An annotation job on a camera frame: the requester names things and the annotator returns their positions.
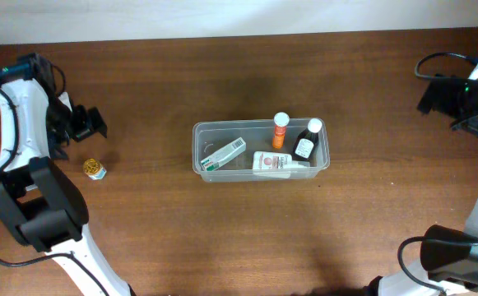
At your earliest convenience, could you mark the small gold lid jar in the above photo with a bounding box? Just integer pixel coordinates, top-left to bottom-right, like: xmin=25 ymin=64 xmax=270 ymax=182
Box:
xmin=82 ymin=159 xmax=107 ymax=180

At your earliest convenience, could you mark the white Panadol medicine box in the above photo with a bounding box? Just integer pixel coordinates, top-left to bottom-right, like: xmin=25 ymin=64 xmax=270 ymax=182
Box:
xmin=200 ymin=137 xmax=247 ymax=171

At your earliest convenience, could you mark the dark syrup bottle white cap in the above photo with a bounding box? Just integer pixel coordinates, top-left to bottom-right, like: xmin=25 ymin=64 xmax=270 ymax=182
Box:
xmin=292 ymin=118 xmax=323 ymax=161

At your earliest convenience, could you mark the orange tube white cap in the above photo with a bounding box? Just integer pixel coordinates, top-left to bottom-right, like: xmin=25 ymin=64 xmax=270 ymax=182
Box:
xmin=272 ymin=112 xmax=290 ymax=149

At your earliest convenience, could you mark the white lotion bottle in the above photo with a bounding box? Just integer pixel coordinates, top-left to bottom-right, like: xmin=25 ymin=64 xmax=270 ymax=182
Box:
xmin=252 ymin=151 xmax=310 ymax=178

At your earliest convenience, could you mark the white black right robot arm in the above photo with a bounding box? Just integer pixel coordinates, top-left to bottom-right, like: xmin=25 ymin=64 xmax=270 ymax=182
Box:
xmin=361 ymin=57 xmax=478 ymax=296

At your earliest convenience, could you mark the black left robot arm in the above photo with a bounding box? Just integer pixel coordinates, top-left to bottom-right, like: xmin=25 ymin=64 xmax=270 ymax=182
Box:
xmin=0 ymin=53 xmax=134 ymax=295

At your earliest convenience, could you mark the clear plastic container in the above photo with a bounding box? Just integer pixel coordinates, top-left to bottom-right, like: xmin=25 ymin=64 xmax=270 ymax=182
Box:
xmin=192 ymin=118 xmax=330 ymax=183

